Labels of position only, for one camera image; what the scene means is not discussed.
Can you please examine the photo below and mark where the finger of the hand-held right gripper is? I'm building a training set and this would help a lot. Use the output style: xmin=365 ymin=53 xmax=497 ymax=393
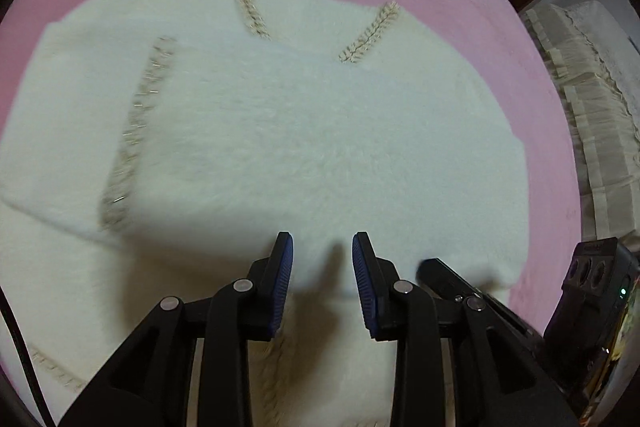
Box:
xmin=417 ymin=258 xmax=546 ymax=358

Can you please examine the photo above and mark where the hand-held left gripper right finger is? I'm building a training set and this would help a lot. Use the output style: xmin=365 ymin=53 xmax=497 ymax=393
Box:
xmin=351 ymin=231 xmax=581 ymax=427

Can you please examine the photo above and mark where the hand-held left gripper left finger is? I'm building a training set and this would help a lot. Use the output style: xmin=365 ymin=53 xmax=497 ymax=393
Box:
xmin=57 ymin=232 xmax=295 ymax=427

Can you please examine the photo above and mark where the white fuzzy sweater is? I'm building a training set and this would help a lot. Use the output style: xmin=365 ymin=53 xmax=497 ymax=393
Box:
xmin=0 ymin=0 xmax=531 ymax=427

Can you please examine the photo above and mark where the black cable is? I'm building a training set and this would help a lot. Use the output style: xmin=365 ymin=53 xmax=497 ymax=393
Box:
xmin=0 ymin=287 xmax=56 ymax=427

